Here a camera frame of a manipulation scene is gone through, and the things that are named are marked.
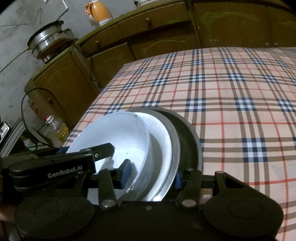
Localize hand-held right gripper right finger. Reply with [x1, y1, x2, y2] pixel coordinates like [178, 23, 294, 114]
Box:
[175, 169, 245, 208]

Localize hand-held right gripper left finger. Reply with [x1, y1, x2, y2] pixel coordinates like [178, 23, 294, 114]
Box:
[74, 159, 132, 208]

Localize deep white ceramic bowl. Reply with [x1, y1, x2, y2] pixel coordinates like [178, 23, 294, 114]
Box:
[65, 112, 151, 202]

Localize stainless steel bowl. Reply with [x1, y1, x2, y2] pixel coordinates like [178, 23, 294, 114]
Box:
[132, 108, 181, 202]

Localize shallow white ceramic bowl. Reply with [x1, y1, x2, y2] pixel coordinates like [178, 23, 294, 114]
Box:
[135, 112, 173, 202]

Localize large steel bowl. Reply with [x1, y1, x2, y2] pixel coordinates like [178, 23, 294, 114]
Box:
[159, 109, 204, 177]

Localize cooking oil bottle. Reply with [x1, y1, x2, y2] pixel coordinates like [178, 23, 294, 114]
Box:
[38, 115, 70, 145]

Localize checked tablecloth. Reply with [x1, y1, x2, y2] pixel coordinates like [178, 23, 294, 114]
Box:
[61, 46, 296, 241]

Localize black cooktop stove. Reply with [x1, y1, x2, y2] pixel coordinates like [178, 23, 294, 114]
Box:
[35, 43, 77, 63]

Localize stainless steel steamer pot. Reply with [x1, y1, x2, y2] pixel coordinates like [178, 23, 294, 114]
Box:
[26, 20, 74, 55]

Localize brown wooden cabinet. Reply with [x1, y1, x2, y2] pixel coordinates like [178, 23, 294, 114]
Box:
[24, 0, 296, 130]

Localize orange electric kettle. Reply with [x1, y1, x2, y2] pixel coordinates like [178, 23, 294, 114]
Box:
[84, 0, 114, 29]

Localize black cable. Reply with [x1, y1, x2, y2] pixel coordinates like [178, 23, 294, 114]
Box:
[21, 88, 70, 130]

